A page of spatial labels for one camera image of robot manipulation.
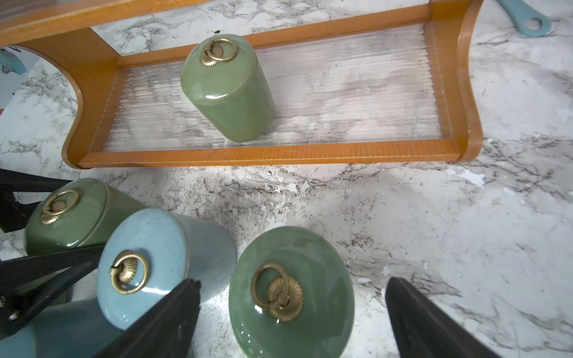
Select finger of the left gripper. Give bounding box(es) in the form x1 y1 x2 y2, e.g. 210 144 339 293
1 169 70 233
1 245 104 339

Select light blue utensil handle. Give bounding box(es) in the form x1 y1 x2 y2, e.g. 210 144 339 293
498 0 552 37

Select green canister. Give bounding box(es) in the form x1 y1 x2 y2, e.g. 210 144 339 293
25 178 146 256
228 226 355 357
181 34 275 143

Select wooden three-tier shelf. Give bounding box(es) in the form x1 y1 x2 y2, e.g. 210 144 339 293
1 1 483 169

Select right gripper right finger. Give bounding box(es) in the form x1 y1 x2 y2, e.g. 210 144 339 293
385 277 498 357

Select blue canister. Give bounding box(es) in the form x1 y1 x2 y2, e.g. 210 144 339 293
1 298 122 357
97 208 237 331

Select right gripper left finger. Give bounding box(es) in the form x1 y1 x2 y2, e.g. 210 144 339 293
96 279 201 357

